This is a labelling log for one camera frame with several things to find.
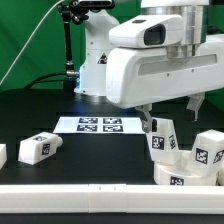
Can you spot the white round stool seat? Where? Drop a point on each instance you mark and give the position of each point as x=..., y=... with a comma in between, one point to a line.
x=177, y=174

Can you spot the black camera on mount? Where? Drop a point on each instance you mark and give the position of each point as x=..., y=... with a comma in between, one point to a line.
x=97, y=4

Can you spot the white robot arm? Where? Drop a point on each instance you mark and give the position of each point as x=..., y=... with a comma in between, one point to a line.
x=98, y=46

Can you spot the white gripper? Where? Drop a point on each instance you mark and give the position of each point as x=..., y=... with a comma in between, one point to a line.
x=139, y=71

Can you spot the white left rail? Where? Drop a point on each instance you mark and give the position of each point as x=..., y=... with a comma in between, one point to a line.
x=3, y=155

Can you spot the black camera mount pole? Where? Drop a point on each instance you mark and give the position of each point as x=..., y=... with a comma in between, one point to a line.
x=76, y=14

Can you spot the white marker sheet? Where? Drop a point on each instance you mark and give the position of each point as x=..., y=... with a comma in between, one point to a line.
x=99, y=125

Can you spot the white front rail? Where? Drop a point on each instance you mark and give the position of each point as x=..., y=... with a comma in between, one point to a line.
x=101, y=198

